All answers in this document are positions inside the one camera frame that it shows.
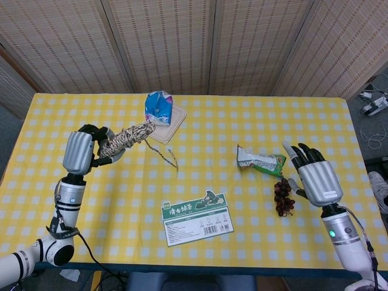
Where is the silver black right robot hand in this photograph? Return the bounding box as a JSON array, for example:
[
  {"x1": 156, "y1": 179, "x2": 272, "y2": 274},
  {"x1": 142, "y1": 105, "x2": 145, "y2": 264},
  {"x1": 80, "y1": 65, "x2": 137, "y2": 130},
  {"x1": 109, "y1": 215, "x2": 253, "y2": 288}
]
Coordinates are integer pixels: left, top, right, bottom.
[{"x1": 282, "y1": 141, "x2": 344, "y2": 209}]

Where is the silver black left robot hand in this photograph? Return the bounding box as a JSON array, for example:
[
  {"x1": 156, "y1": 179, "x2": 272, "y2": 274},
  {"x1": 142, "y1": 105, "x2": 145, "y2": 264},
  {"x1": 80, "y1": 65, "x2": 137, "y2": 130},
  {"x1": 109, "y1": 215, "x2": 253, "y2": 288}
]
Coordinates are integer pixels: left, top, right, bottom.
[{"x1": 62, "y1": 124, "x2": 122, "y2": 177}]

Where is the beige black braided rope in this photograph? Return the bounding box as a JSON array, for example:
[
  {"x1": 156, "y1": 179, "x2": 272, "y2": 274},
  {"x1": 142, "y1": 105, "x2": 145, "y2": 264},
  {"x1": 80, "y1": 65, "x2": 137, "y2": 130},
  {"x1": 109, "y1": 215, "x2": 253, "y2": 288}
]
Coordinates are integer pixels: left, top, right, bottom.
[{"x1": 98, "y1": 120, "x2": 180, "y2": 172}]

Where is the dark purple grape bunch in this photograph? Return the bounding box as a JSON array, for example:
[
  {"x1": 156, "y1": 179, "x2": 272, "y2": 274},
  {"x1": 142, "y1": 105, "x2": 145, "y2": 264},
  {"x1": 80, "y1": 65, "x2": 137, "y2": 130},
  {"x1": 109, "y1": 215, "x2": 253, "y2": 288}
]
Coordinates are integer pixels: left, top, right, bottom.
[{"x1": 273, "y1": 178, "x2": 296, "y2": 218}]

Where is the green snack bag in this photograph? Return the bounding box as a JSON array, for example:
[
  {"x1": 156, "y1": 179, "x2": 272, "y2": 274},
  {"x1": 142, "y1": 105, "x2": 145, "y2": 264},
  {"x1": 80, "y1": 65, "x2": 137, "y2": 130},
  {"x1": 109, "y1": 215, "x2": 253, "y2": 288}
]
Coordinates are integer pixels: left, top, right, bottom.
[{"x1": 236, "y1": 144, "x2": 287, "y2": 178}]

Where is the grey white shoe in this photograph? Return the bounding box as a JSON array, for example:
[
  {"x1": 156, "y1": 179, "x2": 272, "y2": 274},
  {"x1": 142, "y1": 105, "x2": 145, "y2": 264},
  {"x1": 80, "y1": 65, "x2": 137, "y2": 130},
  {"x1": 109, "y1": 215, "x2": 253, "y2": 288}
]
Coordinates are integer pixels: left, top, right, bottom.
[{"x1": 367, "y1": 171, "x2": 388, "y2": 209}]

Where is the crumpled blue tissue pack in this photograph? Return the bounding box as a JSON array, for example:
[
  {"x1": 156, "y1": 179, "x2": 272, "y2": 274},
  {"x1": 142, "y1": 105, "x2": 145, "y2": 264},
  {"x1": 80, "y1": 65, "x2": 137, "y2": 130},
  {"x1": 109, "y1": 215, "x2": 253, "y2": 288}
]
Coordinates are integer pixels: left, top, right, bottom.
[{"x1": 144, "y1": 90, "x2": 174, "y2": 125}]

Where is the white black floor device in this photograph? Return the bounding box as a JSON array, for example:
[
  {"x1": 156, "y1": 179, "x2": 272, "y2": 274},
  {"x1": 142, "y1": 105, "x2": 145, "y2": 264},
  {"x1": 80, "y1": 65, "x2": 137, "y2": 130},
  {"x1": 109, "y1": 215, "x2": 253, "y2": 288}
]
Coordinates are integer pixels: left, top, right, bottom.
[{"x1": 359, "y1": 89, "x2": 388, "y2": 117}]

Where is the beige plastic container lid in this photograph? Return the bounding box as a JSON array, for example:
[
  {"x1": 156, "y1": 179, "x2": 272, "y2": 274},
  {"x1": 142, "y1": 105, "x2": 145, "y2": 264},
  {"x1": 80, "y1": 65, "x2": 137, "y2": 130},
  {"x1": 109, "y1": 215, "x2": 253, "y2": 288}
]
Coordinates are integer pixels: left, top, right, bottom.
[{"x1": 150, "y1": 104, "x2": 187, "y2": 144}]

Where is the yellow white checkered tablecloth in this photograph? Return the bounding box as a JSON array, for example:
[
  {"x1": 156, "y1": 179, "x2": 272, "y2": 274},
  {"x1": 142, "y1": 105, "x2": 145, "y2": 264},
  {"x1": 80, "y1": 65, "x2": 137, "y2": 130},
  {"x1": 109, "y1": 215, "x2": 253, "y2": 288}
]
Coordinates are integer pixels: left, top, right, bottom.
[{"x1": 0, "y1": 93, "x2": 372, "y2": 269}]

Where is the white paper scrap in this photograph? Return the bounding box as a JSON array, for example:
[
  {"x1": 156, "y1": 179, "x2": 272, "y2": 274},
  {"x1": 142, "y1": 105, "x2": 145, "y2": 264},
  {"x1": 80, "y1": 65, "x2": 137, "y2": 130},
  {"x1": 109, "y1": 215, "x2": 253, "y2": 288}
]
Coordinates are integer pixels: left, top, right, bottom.
[{"x1": 59, "y1": 268, "x2": 81, "y2": 282}]

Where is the green tea label card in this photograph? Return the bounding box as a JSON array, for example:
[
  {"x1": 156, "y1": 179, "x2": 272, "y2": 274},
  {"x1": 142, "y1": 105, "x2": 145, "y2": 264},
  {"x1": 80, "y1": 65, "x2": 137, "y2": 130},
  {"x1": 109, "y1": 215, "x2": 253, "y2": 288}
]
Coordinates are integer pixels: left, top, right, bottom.
[{"x1": 160, "y1": 189, "x2": 235, "y2": 248}]

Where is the woven bamboo folding screen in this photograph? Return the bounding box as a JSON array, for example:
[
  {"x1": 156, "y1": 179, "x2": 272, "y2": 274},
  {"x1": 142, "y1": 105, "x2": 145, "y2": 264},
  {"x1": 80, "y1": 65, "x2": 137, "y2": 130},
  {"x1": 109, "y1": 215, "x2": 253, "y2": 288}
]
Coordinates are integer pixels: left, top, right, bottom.
[{"x1": 0, "y1": 0, "x2": 388, "y2": 119}]

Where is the blue chair seat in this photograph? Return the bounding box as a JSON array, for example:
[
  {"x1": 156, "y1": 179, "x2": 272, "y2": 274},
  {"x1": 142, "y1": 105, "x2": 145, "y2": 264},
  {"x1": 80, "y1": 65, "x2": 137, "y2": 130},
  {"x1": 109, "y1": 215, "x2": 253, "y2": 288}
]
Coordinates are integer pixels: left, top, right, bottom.
[{"x1": 127, "y1": 271, "x2": 258, "y2": 291}]

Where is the white floor cable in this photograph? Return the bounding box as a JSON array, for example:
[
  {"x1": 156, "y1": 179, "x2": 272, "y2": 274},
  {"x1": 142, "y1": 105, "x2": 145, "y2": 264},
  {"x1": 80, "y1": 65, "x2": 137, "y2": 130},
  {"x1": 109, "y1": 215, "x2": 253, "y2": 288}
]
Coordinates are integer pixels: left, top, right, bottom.
[{"x1": 360, "y1": 129, "x2": 388, "y2": 150}]

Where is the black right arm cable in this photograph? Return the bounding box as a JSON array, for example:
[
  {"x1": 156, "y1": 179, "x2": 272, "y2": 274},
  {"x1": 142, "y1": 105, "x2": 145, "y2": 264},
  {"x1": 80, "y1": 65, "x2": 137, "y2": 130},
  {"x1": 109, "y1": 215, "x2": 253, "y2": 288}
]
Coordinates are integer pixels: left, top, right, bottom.
[{"x1": 338, "y1": 205, "x2": 381, "y2": 284}]

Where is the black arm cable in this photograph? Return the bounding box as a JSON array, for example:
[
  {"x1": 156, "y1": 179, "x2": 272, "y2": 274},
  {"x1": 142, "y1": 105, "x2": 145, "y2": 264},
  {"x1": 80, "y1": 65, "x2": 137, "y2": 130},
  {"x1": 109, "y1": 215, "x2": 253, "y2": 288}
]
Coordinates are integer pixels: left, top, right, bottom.
[
  {"x1": 338, "y1": 205, "x2": 381, "y2": 284},
  {"x1": 53, "y1": 181, "x2": 130, "y2": 278}
]

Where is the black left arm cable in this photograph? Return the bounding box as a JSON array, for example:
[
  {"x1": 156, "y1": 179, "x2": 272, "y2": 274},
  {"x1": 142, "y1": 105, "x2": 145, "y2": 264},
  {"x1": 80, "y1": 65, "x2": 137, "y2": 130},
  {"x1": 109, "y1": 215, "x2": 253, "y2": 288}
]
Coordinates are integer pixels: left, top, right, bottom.
[{"x1": 53, "y1": 181, "x2": 130, "y2": 278}]

